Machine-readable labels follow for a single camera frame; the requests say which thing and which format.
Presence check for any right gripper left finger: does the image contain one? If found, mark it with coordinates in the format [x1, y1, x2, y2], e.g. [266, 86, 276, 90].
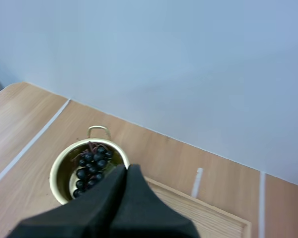
[7, 165, 127, 238]

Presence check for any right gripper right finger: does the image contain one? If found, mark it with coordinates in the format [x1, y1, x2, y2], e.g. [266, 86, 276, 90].
[109, 163, 201, 238]

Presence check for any bunch of dark toy grapes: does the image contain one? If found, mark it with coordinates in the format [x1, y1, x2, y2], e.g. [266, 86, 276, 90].
[72, 141, 114, 199]

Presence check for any shallow wooden tray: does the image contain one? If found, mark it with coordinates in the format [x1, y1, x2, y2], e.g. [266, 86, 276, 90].
[144, 176, 253, 238]

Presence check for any gold pot with two handles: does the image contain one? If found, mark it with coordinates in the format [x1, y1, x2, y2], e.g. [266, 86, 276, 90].
[49, 125, 131, 206]

